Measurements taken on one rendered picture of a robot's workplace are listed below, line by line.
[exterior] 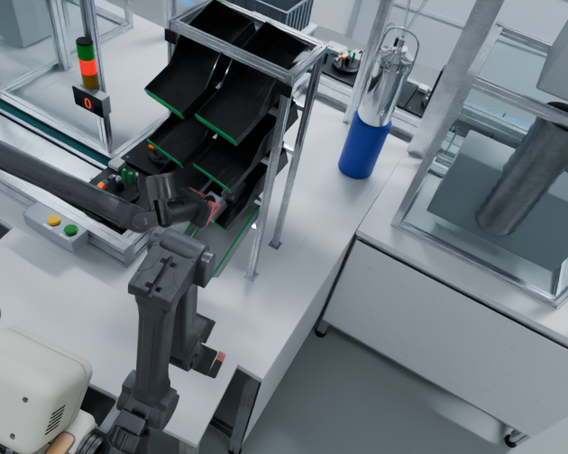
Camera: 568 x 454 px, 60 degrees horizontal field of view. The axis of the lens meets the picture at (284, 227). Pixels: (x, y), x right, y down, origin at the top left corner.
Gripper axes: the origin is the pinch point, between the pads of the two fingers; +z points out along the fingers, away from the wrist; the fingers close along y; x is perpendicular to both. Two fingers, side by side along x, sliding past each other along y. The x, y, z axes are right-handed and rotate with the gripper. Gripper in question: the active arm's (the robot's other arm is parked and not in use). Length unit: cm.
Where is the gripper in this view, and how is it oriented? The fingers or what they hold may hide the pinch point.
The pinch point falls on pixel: (211, 202)
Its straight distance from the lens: 135.1
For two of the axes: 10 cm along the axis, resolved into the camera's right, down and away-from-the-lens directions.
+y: -8.0, -5.3, 2.9
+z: 4.5, -2.1, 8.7
